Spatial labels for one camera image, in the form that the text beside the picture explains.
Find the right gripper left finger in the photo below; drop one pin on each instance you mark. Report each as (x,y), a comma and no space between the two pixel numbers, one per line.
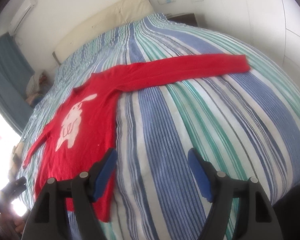
(48,218)

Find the dark wooden nightstand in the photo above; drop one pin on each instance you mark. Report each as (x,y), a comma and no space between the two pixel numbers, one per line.
(184,18)

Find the white wall outlet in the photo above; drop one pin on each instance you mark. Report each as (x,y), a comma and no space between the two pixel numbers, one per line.
(163,2)

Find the teal curtain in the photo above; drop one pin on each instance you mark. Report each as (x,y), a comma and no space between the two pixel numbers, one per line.
(15,73)

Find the patterned cushion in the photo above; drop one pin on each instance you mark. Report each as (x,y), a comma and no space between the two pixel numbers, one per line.
(16,161)

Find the cream padded headboard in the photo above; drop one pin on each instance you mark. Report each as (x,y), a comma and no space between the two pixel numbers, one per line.
(118,14)

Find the striped blue green bedspread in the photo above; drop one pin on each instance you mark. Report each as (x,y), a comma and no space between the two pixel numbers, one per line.
(246,125)

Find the red knit sweater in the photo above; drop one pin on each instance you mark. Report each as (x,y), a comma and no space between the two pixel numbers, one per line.
(95,119)

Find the white air conditioner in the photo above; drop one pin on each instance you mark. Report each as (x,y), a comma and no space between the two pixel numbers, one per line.
(19,17)

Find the white wardrobe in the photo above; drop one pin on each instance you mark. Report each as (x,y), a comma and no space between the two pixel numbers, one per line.
(271,26)

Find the pile of clothes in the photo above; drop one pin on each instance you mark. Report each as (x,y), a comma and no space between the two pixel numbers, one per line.
(38,86)

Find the person's left hand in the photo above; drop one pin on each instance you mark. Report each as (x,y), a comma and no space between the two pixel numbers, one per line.
(19,225)

